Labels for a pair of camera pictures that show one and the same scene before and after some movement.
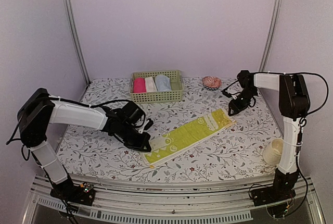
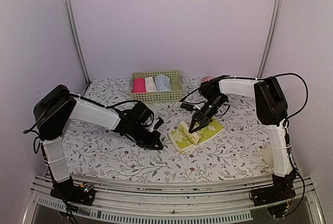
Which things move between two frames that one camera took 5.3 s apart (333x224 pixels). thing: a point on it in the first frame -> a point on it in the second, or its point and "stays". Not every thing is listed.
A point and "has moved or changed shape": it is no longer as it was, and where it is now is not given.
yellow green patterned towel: [187, 136] has moved or changed shape
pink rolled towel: [139, 85] stays
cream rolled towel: [151, 86] stays
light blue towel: [163, 83] stays
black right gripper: [237, 107] -> [199, 116]
